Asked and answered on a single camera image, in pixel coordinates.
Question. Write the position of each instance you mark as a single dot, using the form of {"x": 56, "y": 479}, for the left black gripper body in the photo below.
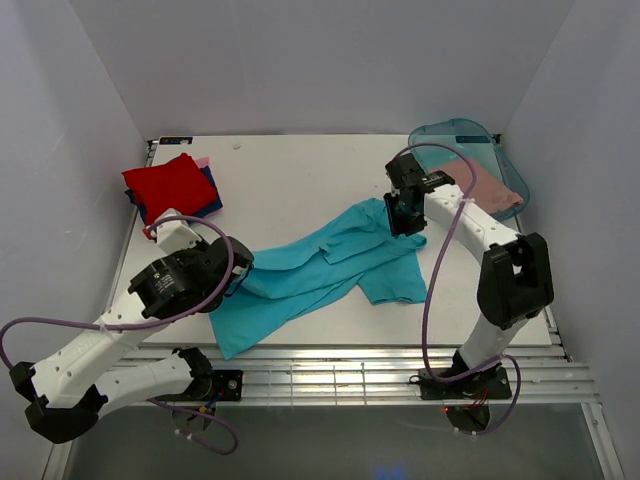
{"x": 239, "y": 270}

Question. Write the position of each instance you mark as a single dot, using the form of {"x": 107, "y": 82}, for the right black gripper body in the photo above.
{"x": 406, "y": 216}

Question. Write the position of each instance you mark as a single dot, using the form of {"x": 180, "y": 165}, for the teal t shirt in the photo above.
{"x": 356, "y": 249}

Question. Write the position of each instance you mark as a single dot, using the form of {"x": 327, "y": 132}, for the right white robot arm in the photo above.
{"x": 515, "y": 282}

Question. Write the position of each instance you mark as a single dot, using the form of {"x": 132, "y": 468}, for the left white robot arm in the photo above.
{"x": 69, "y": 391}

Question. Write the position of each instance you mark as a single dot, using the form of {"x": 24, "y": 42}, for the blue folded t shirt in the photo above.
{"x": 210, "y": 200}

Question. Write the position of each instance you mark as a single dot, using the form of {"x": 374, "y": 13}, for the pink t shirt in bin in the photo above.
{"x": 489, "y": 193}

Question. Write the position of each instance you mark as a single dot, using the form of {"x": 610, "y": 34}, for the teal plastic bin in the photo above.
{"x": 462, "y": 139}

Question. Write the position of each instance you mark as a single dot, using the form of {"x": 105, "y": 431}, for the red folded t shirt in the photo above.
{"x": 172, "y": 187}

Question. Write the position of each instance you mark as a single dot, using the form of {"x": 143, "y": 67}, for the pink folded t shirt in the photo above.
{"x": 202, "y": 162}

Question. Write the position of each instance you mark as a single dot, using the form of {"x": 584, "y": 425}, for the blue label sticker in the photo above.
{"x": 175, "y": 140}

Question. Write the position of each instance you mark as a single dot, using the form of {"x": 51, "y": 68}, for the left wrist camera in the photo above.
{"x": 172, "y": 235}

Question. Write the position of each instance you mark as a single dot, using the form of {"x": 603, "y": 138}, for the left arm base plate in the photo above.
{"x": 225, "y": 387}

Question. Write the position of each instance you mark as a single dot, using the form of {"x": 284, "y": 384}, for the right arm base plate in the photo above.
{"x": 492, "y": 384}

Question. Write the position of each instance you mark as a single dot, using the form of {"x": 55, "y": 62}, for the aluminium rail frame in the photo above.
{"x": 380, "y": 376}

